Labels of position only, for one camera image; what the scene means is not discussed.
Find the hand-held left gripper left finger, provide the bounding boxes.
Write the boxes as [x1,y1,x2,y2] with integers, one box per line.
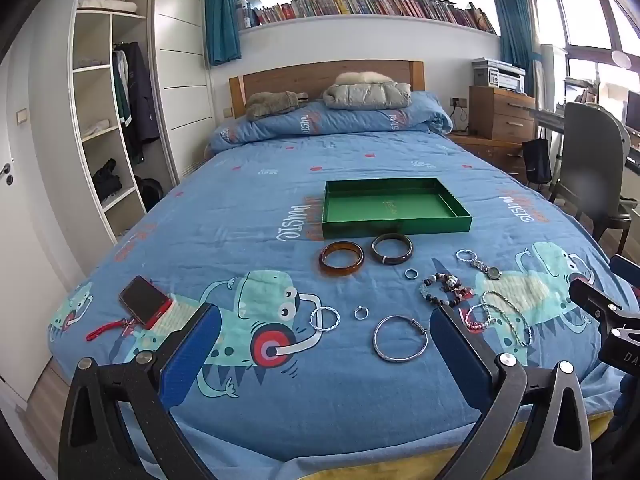
[59,302,223,480]

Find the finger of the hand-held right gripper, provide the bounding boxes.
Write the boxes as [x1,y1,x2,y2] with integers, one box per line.
[569,278,640,330]
[609,254,640,292]

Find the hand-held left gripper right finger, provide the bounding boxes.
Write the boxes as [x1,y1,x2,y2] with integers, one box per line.
[430,304,598,480]

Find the silver beaded chain bracelet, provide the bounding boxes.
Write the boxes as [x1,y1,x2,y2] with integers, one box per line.
[480,290,533,347]

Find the beaded bracelet with panda charm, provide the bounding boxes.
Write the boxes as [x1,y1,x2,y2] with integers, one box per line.
[419,272,476,308]

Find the large smooth silver bangle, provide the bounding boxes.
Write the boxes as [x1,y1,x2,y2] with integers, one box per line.
[372,315,430,362]

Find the silver wristwatch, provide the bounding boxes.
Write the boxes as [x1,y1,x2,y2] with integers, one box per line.
[470,257,502,281]

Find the twisted silver bangle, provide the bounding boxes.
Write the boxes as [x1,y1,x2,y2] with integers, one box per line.
[308,305,341,332]

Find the green tray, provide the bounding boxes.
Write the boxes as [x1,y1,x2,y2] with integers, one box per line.
[321,177,473,241]

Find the red smartphone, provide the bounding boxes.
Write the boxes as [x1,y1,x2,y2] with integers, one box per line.
[118,275,173,330]

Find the dark brown bangle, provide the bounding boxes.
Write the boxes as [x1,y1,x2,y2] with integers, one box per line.
[371,233,414,265]

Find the grey chair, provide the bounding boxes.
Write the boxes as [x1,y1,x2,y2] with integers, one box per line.
[547,101,636,256]

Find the black bag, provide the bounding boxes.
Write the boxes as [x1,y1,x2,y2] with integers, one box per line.
[521,127,553,186]

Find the amber bangle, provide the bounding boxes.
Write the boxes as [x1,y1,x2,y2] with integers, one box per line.
[319,241,365,277]

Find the black round object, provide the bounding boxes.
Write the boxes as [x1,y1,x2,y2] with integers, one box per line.
[135,177,165,211]

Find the grey desk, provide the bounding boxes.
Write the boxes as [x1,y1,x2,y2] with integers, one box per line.
[532,106,640,168]

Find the wooden nightstand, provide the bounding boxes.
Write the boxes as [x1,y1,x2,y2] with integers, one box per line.
[446,130,531,181]

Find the blue cartoon printed bedsheet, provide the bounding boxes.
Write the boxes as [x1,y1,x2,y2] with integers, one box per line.
[47,132,640,466]

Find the black folded item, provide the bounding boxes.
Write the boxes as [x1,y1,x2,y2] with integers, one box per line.
[91,158,123,200]

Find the wooden drawer chest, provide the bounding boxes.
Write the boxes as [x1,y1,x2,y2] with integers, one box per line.
[468,85,537,141]

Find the white room door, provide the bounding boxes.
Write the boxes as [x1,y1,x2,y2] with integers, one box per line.
[0,35,56,401]

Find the white standing air conditioner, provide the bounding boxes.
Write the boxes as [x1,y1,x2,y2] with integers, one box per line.
[537,44,568,111]

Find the grey printer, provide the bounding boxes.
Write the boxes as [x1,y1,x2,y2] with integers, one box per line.
[471,57,527,93]

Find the folded blue quilt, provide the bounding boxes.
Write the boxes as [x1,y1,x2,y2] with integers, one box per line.
[207,91,453,156]

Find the brown plush garment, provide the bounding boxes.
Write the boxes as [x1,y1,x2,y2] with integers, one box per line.
[245,91,310,121]

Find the teal curtain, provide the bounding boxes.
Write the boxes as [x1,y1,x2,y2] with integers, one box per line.
[490,0,541,93]
[202,0,242,67]

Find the hanging dark clothes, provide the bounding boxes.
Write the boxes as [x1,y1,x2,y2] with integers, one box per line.
[111,41,161,148]

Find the grey down jacket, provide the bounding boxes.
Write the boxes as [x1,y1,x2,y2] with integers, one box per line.
[322,81,413,110]

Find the wooden headboard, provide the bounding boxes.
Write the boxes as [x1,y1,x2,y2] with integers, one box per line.
[228,60,426,121]

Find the white fur garment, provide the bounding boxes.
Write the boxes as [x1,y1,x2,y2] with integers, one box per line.
[334,71,393,86]

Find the white wardrobe door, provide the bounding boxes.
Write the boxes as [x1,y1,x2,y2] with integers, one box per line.
[152,0,216,186]

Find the white open shelf unit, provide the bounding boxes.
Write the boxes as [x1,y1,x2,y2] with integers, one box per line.
[70,0,156,241]

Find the row of books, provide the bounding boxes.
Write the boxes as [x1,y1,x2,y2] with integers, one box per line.
[235,0,498,36]

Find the pink beaded bracelet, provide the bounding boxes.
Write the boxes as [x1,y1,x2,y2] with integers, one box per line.
[464,304,493,332]

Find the red phone lanyard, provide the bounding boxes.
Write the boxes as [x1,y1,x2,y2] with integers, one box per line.
[86,317,136,342]

